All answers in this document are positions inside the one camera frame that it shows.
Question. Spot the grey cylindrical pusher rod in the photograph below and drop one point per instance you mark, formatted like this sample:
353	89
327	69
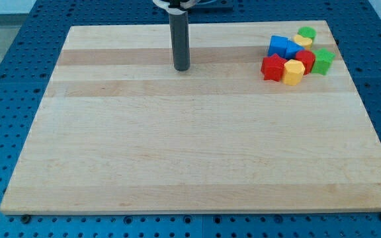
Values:
179	31

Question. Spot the yellow hexagon block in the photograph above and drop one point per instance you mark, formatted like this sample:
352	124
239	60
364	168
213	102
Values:
293	72

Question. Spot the blue triangular block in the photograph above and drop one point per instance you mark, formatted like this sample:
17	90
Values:
292	49

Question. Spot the green star block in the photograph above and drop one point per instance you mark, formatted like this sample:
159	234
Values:
323	61

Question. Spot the blue cube block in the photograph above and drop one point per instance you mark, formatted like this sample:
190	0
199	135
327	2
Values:
278	45

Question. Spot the light wooden board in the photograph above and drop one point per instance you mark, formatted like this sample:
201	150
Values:
120	131

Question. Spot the red star block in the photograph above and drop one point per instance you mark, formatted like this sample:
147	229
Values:
272	67

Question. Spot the yellow heart block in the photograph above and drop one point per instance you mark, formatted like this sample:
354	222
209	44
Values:
303	41

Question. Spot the red cylinder block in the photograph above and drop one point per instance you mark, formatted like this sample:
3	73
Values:
308	59

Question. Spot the green cylinder block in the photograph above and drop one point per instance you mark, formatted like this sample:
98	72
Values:
307	32

